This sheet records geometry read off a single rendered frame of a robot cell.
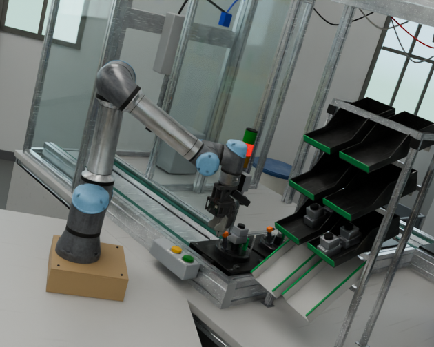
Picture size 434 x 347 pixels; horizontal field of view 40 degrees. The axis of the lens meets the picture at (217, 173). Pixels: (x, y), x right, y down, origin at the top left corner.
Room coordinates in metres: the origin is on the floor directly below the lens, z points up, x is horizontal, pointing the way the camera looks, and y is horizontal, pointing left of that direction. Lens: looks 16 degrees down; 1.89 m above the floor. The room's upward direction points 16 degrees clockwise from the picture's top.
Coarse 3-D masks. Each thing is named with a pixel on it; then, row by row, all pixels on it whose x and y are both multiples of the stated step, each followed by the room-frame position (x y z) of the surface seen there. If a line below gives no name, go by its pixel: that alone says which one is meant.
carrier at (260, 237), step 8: (272, 232) 2.46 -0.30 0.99; (280, 232) 2.34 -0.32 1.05; (256, 240) 2.36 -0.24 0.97; (264, 240) 2.34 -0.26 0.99; (272, 240) 2.36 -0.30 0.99; (280, 240) 2.34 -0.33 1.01; (256, 248) 2.28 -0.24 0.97; (264, 248) 2.29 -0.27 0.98; (272, 248) 2.28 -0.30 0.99; (264, 256) 2.22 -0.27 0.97
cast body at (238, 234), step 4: (240, 224) 2.15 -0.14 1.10; (244, 224) 2.17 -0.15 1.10; (236, 228) 2.14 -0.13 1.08; (240, 228) 2.14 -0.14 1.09; (244, 228) 2.15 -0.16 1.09; (232, 232) 2.16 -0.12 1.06; (236, 232) 2.14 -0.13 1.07; (240, 232) 2.13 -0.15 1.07; (244, 232) 2.14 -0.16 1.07; (228, 236) 2.15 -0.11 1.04; (232, 236) 2.13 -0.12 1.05; (236, 236) 2.13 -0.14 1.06; (240, 236) 2.13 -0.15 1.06; (244, 236) 2.15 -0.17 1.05; (232, 240) 2.13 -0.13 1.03; (236, 240) 2.12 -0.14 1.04; (240, 240) 2.14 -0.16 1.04; (244, 240) 2.15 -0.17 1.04
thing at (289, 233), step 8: (320, 200) 2.07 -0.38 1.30; (304, 208) 2.03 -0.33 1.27; (288, 216) 1.99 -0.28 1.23; (296, 216) 2.02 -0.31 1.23; (336, 216) 1.94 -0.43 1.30; (280, 224) 1.98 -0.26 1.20; (288, 224) 1.98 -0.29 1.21; (296, 224) 1.98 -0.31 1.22; (304, 224) 1.98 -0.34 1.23; (320, 224) 1.97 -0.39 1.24; (328, 224) 1.93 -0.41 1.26; (288, 232) 1.90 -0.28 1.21; (296, 232) 1.93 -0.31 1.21; (304, 232) 1.93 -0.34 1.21; (312, 232) 1.90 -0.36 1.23; (320, 232) 1.92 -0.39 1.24; (296, 240) 1.87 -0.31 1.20; (304, 240) 1.88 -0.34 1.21
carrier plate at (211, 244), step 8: (208, 240) 2.22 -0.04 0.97; (216, 240) 2.24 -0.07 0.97; (192, 248) 2.14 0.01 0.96; (200, 248) 2.12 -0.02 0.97; (208, 248) 2.14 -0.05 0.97; (248, 248) 2.26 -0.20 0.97; (208, 256) 2.08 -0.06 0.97; (216, 256) 2.09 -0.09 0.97; (256, 256) 2.20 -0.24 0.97; (216, 264) 2.04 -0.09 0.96; (224, 264) 2.04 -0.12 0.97; (232, 264) 2.06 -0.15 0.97; (240, 264) 2.08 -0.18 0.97; (248, 264) 2.10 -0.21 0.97; (256, 264) 2.12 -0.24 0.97; (224, 272) 2.01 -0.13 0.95; (232, 272) 2.00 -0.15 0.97; (240, 272) 2.02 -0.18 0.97; (248, 272) 2.06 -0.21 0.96
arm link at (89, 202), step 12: (84, 192) 1.84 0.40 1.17; (96, 192) 1.86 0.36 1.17; (72, 204) 1.82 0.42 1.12; (84, 204) 1.80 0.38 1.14; (96, 204) 1.81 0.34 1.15; (108, 204) 1.94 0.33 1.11; (72, 216) 1.81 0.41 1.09; (84, 216) 1.80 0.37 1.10; (96, 216) 1.82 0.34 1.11; (72, 228) 1.80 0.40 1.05; (84, 228) 1.80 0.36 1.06; (96, 228) 1.83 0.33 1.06
